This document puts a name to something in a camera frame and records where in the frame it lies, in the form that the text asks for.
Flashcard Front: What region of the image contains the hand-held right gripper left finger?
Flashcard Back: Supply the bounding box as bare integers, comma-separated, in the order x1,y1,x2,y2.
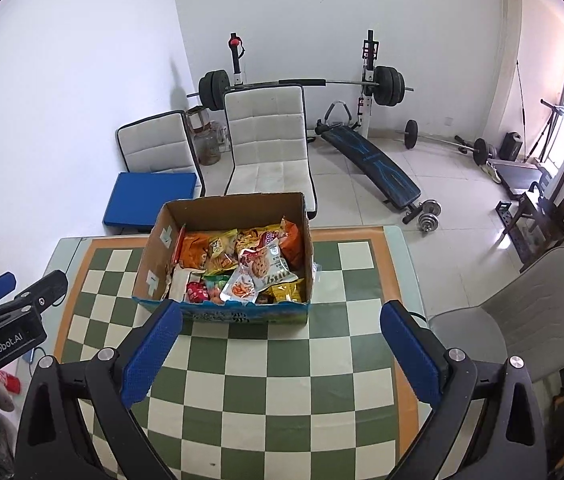
14,301,184,480

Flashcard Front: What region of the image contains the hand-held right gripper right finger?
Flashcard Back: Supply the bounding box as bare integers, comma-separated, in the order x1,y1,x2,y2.
381,300,548,480

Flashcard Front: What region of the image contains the pile of snack packets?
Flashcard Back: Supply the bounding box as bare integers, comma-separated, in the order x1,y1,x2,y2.
164,216,308,307

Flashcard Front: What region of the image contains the cardboard box with blue print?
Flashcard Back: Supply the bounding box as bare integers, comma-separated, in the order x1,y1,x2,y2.
132,191,313,325

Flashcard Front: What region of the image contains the red packet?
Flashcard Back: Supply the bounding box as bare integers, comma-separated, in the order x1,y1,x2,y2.
0,371,22,401

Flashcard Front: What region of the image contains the grey plastic chair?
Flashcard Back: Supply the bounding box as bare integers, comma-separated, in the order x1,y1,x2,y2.
427,247,564,386

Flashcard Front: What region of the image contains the blue cushion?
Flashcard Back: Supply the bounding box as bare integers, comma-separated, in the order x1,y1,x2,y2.
102,172,199,233

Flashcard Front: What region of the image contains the metal dumbbell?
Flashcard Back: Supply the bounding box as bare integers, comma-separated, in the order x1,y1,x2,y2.
416,199,443,233

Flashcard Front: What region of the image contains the white padded chair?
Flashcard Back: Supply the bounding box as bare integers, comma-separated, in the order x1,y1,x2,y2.
116,110,207,198
223,84,319,220

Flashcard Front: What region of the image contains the black sit-up bench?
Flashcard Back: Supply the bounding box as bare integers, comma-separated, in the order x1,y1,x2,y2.
314,102,423,225

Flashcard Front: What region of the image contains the glass jar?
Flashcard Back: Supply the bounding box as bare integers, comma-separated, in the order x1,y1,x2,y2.
185,106,223,167

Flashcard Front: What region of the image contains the curl bar with black plates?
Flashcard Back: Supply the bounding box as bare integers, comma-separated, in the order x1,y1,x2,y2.
394,120,498,166

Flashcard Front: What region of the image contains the black speaker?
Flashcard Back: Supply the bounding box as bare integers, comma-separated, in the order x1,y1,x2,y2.
502,131,524,162

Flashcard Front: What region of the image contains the barbell with black plates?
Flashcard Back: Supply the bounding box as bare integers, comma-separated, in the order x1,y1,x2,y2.
186,66,415,112

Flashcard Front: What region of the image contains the black tripod stand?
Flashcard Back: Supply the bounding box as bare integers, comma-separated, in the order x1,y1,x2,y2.
524,99,564,163

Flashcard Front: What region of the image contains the white barbell rack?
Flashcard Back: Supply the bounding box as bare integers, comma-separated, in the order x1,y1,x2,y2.
227,29,383,141

